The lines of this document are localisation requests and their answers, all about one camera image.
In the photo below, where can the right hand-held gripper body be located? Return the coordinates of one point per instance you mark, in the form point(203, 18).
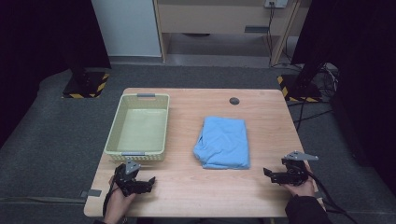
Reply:
point(295, 169)

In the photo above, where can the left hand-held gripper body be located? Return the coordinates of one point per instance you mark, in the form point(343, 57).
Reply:
point(128, 177)

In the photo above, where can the pale green plastic basket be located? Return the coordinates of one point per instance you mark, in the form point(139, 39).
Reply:
point(140, 130)

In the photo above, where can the light blue cloth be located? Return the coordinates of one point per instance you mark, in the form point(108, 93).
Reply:
point(222, 143)

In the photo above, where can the person's right hand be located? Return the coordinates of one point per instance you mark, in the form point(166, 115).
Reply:
point(301, 188)

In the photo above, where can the person's left hand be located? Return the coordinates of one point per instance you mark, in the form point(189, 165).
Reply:
point(117, 202)

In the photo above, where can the grey tape piece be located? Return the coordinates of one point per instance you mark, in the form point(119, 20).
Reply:
point(318, 194)
point(94, 193)

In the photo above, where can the grey round table grommet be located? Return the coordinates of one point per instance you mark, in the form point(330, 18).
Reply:
point(234, 100)

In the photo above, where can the hazard striped stand base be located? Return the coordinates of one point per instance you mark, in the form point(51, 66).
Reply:
point(299, 90)
point(84, 88)

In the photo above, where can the black curtain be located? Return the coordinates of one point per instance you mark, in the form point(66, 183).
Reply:
point(364, 77)
point(37, 46)

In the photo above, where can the grey desk label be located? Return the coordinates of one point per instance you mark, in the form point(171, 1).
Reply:
point(256, 29)

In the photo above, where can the white cabinet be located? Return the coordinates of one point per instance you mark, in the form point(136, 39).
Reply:
point(127, 28)

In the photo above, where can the white power strip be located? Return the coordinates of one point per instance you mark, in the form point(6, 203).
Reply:
point(278, 3)

